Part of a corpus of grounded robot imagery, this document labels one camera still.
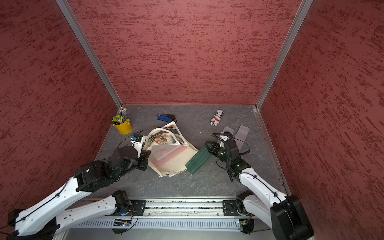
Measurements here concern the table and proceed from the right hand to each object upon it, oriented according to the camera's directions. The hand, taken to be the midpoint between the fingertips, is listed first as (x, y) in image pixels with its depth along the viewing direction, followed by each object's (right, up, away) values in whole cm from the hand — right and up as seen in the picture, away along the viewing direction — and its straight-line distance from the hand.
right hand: (205, 146), depth 83 cm
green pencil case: (-6, -9, -4) cm, 12 cm away
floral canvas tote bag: (-21, -4, +3) cm, 22 cm away
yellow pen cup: (-56, +13, +15) cm, 60 cm away
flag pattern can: (+10, +17, +27) cm, 33 cm away
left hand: (-28, -2, -15) cm, 32 cm away
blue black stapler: (-27, +17, +25) cm, 41 cm away
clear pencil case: (+26, +4, +20) cm, 33 cm away
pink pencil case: (-26, -9, +2) cm, 28 cm away
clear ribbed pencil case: (+18, +8, +24) cm, 31 cm away
